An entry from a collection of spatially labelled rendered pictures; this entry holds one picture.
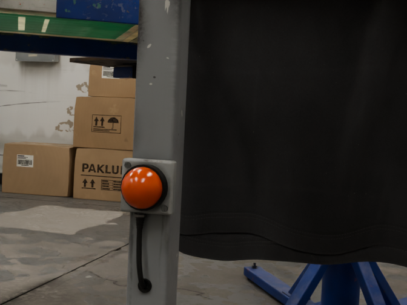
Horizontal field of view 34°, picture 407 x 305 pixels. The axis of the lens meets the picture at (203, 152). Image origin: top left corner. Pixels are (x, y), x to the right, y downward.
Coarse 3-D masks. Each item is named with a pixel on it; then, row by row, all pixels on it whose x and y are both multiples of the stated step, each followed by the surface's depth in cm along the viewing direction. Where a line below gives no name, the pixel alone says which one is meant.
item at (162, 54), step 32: (160, 0) 61; (160, 32) 61; (160, 64) 61; (160, 96) 62; (160, 128) 62; (128, 160) 61; (160, 160) 61; (160, 224) 62; (128, 256) 63; (160, 256) 62; (128, 288) 63; (160, 288) 62
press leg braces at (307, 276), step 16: (304, 272) 243; (320, 272) 208; (368, 272) 204; (304, 288) 203; (368, 288) 200; (384, 288) 237; (288, 304) 201; (304, 304) 203; (368, 304) 199; (384, 304) 197; (400, 304) 248
